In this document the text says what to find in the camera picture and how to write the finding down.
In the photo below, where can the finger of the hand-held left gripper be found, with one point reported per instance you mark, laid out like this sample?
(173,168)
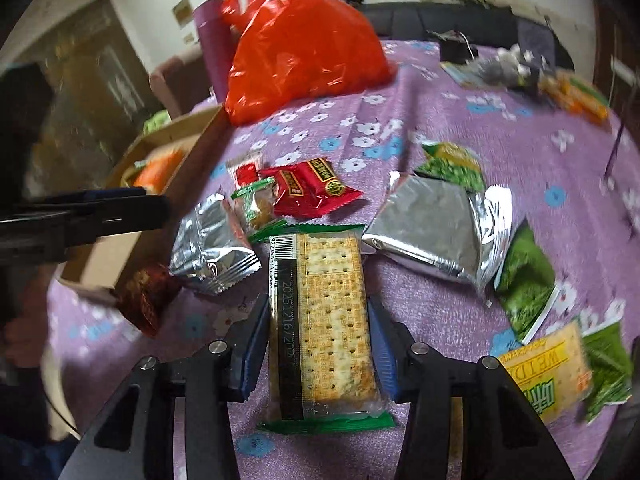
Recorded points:
(125,215)
(115,192)

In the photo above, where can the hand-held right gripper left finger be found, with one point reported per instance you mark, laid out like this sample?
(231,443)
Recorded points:
(255,345)

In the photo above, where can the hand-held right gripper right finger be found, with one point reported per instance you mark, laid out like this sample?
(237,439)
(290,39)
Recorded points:
(385,355)

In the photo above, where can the cardboard box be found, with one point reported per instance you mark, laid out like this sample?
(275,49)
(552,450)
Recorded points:
(120,260)

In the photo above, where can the clear cracker packet green ends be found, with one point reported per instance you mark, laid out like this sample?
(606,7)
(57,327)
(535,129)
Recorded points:
(335,310)

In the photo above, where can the dark red snack packet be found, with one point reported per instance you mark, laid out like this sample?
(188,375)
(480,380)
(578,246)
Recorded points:
(145,297)

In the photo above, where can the small silver foil snack packet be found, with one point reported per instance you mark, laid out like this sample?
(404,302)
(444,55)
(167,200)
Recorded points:
(210,245)

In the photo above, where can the large silver foil snack packet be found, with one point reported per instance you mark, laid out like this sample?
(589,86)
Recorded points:
(430,225)

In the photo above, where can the green pea snack packet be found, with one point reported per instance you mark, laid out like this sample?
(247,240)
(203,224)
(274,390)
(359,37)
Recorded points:
(525,275)
(455,167)

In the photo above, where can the red candy packet gold label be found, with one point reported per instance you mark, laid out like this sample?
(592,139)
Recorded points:
(305,185)

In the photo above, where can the orange snack packet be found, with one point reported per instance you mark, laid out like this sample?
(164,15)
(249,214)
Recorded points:
(160,170)

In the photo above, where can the green cloth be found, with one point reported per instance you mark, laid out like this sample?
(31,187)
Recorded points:
(157,122)

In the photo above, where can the wooden glass-panel cabinet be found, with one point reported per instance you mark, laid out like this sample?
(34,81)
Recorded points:
(90,85)

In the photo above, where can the small red white packet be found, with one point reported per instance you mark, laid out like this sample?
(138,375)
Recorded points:
(245,174)

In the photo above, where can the brown pink armchair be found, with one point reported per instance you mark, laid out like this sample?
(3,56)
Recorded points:
(180,80)

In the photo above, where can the clear packet green trim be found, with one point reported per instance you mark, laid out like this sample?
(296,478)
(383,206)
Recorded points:
(257,205)

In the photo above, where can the yellow cracker packet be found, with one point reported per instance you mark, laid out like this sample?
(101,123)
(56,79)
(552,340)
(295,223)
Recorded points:
(550,370)

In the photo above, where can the purple thermos bottle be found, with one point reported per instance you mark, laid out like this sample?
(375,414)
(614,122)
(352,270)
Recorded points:
(212,50)

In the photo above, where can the red plastic bag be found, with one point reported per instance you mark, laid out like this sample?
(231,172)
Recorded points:
(300,50)

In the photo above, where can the purple floral tablecloth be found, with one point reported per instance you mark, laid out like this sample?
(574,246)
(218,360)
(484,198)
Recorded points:
(550,185)

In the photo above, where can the purple eyeglasses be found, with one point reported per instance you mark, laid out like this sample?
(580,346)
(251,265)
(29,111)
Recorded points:
(614,152)

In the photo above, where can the small black box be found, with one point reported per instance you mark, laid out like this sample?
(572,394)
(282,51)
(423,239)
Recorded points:
(452,50)

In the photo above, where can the pile of orange snack packets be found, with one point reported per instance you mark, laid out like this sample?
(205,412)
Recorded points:
(575,97)

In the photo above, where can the black leather sofa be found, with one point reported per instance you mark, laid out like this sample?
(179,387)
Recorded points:
(400,22)

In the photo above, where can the small framed wall certificate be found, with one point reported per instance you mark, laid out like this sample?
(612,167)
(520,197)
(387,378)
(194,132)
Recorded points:
(182,12)

